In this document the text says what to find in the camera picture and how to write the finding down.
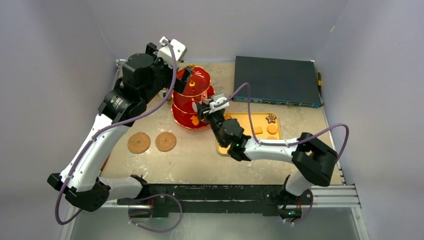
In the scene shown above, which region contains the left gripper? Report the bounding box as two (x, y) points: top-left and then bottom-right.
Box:
(140, 43), (191, 105)

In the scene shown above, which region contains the pink layered cake slice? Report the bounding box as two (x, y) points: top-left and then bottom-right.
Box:
(200, 94), (209, 105)

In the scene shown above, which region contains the red three-tier cake stand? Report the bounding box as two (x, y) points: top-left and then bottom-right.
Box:
(171, 64), (215, 129)

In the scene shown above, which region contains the orange fish-shaped cake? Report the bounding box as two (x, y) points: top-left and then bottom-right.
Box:
(190, 114), (200, 126)

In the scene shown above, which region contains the chocolate star cookie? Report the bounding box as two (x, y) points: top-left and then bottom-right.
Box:
(265, 113), (277, 124)

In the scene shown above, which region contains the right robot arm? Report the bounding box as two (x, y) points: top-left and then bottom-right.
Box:
(193, 101), (338, 204)

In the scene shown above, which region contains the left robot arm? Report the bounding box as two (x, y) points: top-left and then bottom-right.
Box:
(47, 52), (187, 212)

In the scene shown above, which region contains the white enamel mug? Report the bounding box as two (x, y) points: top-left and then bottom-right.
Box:
(158, 89), (172, 101)

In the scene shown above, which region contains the yellow serving tray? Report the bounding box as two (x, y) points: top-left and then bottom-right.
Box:
(224, 112), (282, 140)

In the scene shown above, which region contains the upper round biscuit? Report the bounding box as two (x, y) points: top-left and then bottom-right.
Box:
(267, 124), (279, 135)

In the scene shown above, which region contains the yellow black tool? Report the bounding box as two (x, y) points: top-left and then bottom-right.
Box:
(317, 71), (322, 87)

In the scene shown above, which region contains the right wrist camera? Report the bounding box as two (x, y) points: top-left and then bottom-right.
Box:
(208, 93), (230, 113)

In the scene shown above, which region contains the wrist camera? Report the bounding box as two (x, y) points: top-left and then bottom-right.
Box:
(208, 93), (230, 113)
(157, 36), (187, 68)

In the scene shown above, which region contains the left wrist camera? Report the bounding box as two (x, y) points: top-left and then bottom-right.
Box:
(157, 36), (187, 68)

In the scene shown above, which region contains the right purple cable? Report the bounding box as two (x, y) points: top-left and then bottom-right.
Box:
(228, 82), (350, 226)

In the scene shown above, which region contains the purple cable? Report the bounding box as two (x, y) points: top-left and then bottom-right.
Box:
(228, 82), (350, 226)
(54, 39), (184, 234)

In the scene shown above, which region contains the dark network switch box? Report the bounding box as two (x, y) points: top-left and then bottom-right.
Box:
(233, 55), (324, 109)

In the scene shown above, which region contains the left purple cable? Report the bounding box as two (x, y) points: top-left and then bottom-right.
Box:
(54, 39), (184, 234)

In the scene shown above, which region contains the black base frame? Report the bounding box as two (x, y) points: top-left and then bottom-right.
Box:
(117, 183), (313, 218)

